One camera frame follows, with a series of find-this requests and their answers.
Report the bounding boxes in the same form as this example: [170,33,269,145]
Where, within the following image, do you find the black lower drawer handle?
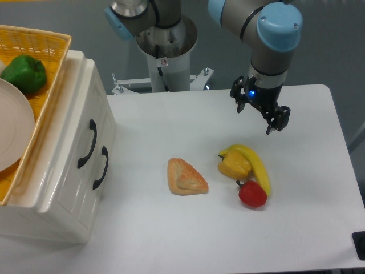
[92,146,110,190]

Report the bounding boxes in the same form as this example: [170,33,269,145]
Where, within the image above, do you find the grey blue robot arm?
[104,1,303,132]

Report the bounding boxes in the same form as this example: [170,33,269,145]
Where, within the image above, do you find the yellow banana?
[218,144,271,196]

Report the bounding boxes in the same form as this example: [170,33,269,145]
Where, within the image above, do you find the red bell pepper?
[236,180,267,208]

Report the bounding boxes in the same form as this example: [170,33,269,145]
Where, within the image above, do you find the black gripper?
[230,76,291,135]

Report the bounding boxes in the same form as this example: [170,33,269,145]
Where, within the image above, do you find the white drawer cabinet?
[1,51,116,243]

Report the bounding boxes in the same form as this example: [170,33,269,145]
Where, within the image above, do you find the black object at table edge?
[352,231,365,261]

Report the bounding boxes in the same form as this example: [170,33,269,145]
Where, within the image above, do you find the triangular pastry bread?
[167,158,209,196]

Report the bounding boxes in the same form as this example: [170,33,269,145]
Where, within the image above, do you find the yellow bell pepper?
[217,150,252,180]

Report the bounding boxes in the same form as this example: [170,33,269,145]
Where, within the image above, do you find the green bell pepper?
[1,55,47,94]

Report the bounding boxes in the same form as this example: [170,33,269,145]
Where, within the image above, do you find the yellow woven basket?
[1,25,72,206]

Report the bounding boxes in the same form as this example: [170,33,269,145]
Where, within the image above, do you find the beige round plate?
[1,79,35,171]

